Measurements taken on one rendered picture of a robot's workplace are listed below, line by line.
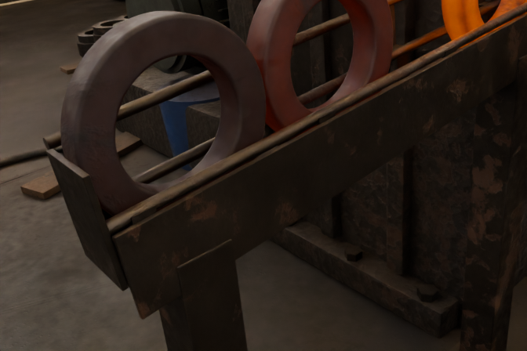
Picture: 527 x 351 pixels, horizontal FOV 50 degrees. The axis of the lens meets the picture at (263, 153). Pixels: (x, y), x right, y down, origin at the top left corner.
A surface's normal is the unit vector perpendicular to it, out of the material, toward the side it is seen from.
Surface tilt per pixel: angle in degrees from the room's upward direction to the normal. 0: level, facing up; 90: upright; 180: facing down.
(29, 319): 0
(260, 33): 63
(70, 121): 71
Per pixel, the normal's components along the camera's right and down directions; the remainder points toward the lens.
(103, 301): -0.09, -0.90
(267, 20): -0.69, -0.21
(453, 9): -0.73, 0.49
